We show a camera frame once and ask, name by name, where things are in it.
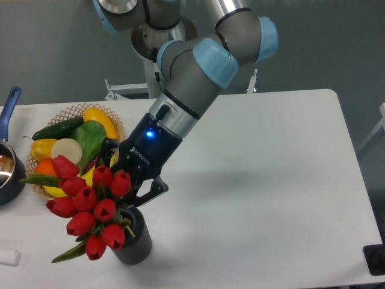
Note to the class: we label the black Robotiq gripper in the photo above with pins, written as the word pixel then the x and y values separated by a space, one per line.
pixel 142 155

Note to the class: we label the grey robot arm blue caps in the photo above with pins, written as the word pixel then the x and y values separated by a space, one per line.
pixel 185 74

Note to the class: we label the white furniture leg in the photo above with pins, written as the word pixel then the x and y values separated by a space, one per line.
pixel 373 137

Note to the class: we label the red tulip bouquet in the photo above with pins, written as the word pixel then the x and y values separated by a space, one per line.
pixel 91 209

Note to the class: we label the green bok choy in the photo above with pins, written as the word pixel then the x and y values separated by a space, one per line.
pixel 90 136

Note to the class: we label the purple eggplant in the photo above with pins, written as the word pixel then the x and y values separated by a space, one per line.
pixel 91 164

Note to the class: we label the yellow banana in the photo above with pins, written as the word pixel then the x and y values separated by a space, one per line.
pixel 87 179

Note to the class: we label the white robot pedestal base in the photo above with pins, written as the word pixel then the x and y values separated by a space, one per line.
pixel 144 87

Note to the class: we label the dark saucepan blue handle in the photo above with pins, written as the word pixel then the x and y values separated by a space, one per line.
pixel 12 169

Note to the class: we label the yellow squash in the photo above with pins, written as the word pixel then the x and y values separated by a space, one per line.
pixel 96 114

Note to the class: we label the black device at table edge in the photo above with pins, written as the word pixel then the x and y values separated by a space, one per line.
pixel 374 255

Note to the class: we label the beige round disc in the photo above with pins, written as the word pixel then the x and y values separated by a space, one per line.
pixel 68 148

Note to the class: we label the green cucumber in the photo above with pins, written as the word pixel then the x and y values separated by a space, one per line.
pixel 58 130

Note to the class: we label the yellow bell pepper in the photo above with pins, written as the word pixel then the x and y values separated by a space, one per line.
pixel 41 149

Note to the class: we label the orange fruit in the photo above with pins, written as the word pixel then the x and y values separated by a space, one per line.
pixel 45 167

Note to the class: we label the white cylinder object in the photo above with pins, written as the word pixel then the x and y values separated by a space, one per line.
pixel 9 257

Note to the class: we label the dark grey ribbed vase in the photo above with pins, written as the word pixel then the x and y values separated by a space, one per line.
pixel 137 247

